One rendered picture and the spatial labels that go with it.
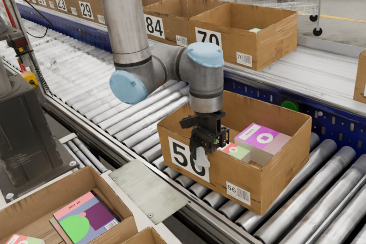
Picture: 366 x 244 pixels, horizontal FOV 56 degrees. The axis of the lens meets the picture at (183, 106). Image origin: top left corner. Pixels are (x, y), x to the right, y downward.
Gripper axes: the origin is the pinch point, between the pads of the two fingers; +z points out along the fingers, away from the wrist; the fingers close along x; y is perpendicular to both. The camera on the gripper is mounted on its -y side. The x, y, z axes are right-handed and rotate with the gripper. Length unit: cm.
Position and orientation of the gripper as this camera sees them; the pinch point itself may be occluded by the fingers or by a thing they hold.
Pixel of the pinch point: (203, 163)
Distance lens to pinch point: 106.2
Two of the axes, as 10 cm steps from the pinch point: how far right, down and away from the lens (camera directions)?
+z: 0.5, 8.9, 4.6
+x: 7.4, -3.4, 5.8
